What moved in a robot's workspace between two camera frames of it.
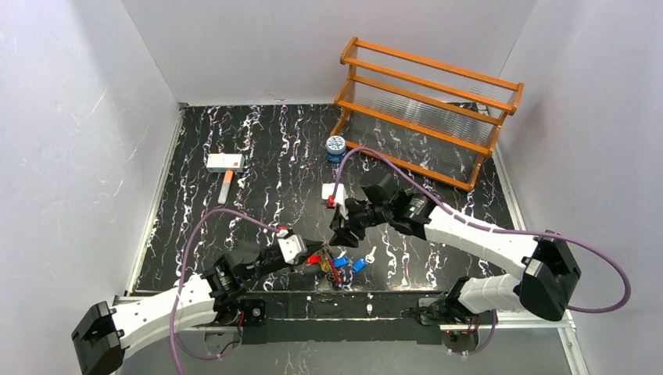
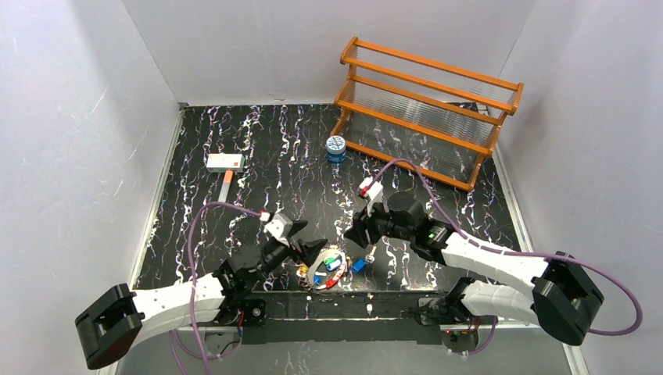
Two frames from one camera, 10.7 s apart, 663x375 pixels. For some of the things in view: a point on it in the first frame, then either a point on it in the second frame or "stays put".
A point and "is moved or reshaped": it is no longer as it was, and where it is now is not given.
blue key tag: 359,265 stays put
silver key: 370,257 stays put
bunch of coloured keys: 327,265 is moved or reshaped
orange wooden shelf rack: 433,118 stays put
